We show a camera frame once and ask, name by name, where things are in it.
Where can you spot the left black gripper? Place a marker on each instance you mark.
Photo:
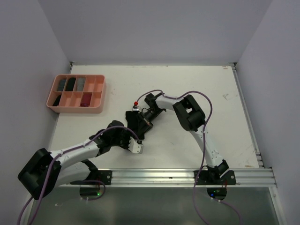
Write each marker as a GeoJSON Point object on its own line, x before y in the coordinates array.
{"type": "Point", "coordinates": [129, 133]}

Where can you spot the aluminium mounting rail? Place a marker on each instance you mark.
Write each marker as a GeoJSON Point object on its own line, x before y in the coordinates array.
{"type": "Point", "coordinates": [249, 177]}

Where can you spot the dark red rolled underwear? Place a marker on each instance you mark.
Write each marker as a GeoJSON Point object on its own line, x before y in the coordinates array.
{"type": "Point", "coordinates": [85, 101]}

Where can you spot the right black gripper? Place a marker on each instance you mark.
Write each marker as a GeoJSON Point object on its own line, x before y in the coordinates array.
{"type": "Point", "coordinates": [148, 122]}

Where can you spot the grey striped rolled underwear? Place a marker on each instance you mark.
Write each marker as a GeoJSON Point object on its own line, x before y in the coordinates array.
{"type": "Point", "coordinates": [61, 84]}

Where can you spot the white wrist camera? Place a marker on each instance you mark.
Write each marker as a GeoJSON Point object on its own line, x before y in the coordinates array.
{"type": "Point", "coordinates": [134, 146]}
{"type": "Point", "coordinates": [135, 107]}

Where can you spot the pink divided organizer tray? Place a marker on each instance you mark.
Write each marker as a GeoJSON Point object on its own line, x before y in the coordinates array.
{"type": "Point", "coordinates": [70, 100]}

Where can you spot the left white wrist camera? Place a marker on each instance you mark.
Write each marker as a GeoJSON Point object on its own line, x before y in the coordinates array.
{"type": "Point", "coordinates": [134, 146]}

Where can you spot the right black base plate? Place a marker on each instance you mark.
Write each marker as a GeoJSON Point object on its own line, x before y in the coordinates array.
{"type": "Point", "coordinates": [214, 176]}

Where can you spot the grey striped underwear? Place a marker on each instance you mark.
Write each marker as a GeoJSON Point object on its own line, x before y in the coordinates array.
{"type": "Point", "coordinates": [80, 84]}
{"type": "Point", "coordinates": [61, 84]}

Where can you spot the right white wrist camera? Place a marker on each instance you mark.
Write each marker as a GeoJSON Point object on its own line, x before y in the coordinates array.
{"type": "Point", "coordinates": [135, 107]}

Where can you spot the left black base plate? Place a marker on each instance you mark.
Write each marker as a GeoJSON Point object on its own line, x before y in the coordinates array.
{"type": "Point", "coordinates": [105, 176]}

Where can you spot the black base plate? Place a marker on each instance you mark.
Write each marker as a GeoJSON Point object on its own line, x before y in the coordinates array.
{"type": "Point", "coordinates": [214, 176]}
{"type": "Point", "coordinates": [105, 176]}

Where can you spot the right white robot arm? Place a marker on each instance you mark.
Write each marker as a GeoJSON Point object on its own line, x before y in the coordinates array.
{"type": "Point", "coordinates": [192, 119]}

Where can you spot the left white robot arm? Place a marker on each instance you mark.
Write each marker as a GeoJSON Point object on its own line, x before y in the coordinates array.
{"type": "Point", "coordinates": [41, 173]}

